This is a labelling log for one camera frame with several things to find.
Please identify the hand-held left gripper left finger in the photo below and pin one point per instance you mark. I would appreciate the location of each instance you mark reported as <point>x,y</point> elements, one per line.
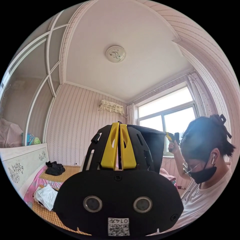
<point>109,150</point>

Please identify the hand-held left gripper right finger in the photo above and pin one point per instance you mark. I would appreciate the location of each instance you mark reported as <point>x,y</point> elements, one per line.
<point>127,150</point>

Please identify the black long sleeve shirt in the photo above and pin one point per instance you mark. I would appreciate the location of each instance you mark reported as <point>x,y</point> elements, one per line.
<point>153,148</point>

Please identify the person's right forearm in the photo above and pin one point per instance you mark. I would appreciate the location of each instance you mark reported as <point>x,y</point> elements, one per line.
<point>181,163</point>

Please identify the long pale dotted curtain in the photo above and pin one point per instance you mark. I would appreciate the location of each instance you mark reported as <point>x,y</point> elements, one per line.
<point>199,93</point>

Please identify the person's right hand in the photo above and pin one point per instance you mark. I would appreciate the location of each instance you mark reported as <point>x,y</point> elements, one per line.
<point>173,147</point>

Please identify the window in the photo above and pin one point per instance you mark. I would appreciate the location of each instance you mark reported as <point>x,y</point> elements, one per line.
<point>178,121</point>

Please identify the short pale dotted curtain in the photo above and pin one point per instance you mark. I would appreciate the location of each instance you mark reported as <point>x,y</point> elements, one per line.
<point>130,113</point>

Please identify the pile of pink clothes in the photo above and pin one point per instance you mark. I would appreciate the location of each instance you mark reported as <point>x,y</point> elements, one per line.
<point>166,174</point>

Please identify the air conditioner with lace cover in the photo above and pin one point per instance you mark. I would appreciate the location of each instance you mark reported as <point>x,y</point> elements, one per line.
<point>112,106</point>

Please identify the bed with woven mat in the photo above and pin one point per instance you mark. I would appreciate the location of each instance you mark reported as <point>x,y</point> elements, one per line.
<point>70,169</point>

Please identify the crumpled black garment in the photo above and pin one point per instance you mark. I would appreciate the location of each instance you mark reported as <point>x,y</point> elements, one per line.
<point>55,167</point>

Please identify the person's body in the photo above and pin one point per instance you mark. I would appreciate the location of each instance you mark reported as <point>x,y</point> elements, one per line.
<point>204,187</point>

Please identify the pile of white clothes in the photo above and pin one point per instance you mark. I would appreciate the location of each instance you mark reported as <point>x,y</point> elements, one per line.
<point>46,196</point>

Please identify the wardrobe with sliding doors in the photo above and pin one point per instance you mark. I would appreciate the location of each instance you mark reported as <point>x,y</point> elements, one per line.
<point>35,101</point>

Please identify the round ceiling lamp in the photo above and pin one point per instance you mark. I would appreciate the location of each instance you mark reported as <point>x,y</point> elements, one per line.
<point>115,54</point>

